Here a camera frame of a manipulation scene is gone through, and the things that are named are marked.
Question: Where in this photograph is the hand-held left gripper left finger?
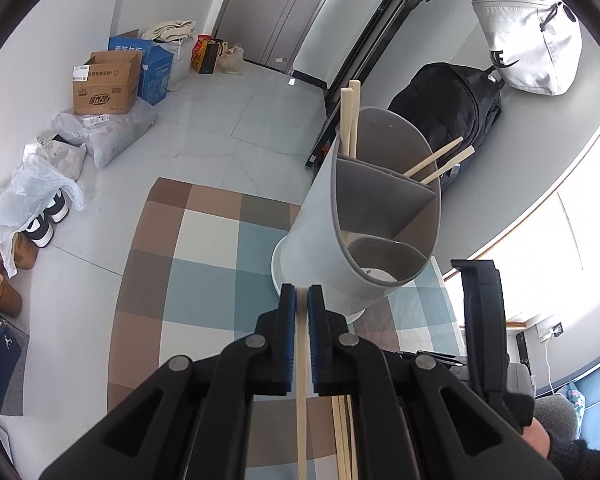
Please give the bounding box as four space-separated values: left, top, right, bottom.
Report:
39 284 298 480

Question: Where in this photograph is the white plastic bag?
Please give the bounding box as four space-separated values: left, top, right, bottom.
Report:
0 155 87 278

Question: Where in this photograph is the beige plastic bag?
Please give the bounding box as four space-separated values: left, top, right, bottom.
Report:
215 41 245 76

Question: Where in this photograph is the yellow black paper bag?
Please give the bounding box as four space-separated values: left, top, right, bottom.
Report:
191 37 224 75

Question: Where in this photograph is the pale wooden chopstick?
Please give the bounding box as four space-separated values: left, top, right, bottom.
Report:
340 86 356 157
420 145 476 186
349 80 364 158
402 136 465 178
295 286 309 480

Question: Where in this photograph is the black backpack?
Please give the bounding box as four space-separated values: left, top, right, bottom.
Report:
387 62 505 193

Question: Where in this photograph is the white hanging bag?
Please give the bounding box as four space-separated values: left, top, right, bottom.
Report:
468 0 583 97

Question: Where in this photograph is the grey fuzzy fabric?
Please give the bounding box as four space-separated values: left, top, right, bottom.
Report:
535 395 578 441

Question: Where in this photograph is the person's right hand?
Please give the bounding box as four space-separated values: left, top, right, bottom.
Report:
524 420 552 460

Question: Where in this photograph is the beige canvas tote bag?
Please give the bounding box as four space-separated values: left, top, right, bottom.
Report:
140 20 197 43

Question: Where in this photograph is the white parcel bag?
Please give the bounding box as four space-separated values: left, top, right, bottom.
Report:
22 135 88 181

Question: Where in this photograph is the grey door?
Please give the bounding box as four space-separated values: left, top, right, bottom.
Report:
214 0 353 68

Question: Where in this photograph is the white woven sack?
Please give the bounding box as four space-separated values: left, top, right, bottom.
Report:
161 35 199 92

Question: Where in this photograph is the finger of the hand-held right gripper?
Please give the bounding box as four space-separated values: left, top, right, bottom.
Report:
451 259 523 433

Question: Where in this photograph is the brown cardboard box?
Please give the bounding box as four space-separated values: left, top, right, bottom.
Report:
71 51 145 116

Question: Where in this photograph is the white black sneaker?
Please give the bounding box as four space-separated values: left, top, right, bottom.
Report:
47 190 71 223
22 210 56 249

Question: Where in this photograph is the bundle of wooden chopsticks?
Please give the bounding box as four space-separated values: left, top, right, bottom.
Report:
331 395 360 480

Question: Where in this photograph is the checkered tablecloth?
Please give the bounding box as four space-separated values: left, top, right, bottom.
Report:
106 176 468 480

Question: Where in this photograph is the blue cardboard box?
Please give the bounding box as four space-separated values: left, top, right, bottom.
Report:
108 30 174 106

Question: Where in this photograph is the grey white utensil holder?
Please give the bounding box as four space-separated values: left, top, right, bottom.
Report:
271 106 442 325

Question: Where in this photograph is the grey plastic parcel bag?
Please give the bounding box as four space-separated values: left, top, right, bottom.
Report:
52 101 158 167

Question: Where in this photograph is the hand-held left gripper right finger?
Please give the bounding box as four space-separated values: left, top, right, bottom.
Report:
307 284 563 480

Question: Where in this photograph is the navy shoe box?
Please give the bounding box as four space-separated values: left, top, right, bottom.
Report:
0 302 31 421

